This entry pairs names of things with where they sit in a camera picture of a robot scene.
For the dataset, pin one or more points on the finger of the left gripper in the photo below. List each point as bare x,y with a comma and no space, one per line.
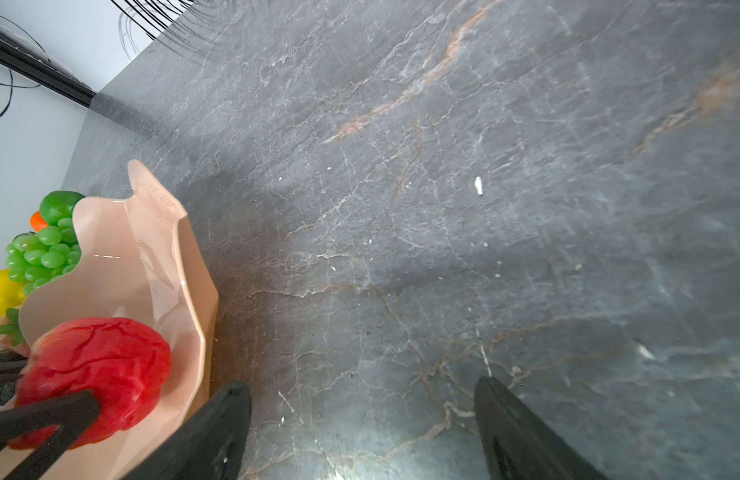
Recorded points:
71,415
11,371

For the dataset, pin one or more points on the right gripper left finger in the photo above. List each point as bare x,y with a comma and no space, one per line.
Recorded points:
210,445

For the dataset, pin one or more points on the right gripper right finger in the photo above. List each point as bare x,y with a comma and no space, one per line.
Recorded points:
518,444

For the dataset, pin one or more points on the yellow fake lemon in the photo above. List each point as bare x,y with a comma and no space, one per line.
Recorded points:
11,293

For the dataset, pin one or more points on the red fake apple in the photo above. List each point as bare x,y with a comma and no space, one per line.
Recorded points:
123,362

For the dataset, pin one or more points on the pink wavy fruit bowl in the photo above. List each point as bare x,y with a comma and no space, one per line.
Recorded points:
139,260

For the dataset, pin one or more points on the red fake strawberry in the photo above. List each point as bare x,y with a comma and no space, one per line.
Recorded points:
11,336

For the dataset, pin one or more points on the green fake grapes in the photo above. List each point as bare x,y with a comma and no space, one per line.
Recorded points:
36,259

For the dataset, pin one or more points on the small orange fake tangerine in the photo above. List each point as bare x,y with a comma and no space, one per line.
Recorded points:
37,222

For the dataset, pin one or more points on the green fake lime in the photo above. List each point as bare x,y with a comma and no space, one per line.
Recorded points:
58,205

